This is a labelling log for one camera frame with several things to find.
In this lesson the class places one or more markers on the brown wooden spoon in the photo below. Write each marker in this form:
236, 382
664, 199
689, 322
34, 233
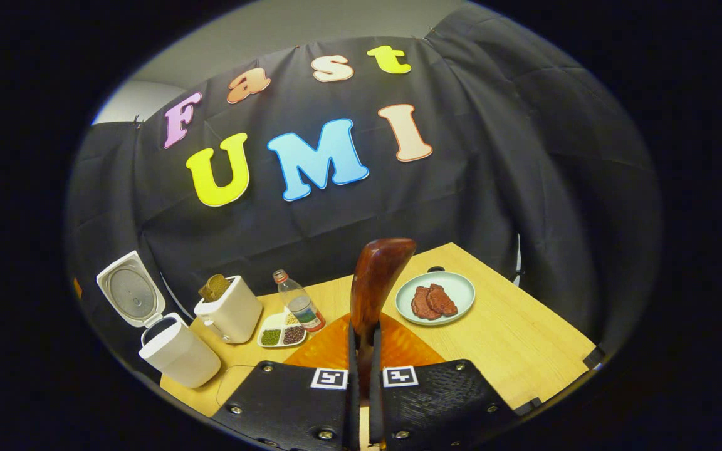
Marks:
373, 282

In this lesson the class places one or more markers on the white rice cooker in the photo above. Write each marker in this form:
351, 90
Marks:
179, 357

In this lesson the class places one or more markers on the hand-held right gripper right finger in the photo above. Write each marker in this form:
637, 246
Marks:
436, 407

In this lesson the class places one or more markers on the pale green plate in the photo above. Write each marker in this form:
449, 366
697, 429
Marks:
461, 288

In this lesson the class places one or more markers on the clear plastic bottle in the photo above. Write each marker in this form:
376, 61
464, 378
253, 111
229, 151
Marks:
301, 307

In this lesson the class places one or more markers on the red meat slice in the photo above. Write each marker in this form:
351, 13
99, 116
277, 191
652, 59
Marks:
445, 302
420, 305

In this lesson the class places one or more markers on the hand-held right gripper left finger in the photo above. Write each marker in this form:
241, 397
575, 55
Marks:
286, 407

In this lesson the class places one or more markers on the brown bread slice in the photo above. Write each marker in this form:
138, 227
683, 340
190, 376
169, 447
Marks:
214, 288

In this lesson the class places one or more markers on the white divided grain dish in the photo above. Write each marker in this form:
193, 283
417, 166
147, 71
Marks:
271, 337

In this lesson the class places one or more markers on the white toaster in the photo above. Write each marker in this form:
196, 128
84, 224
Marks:
235, 313

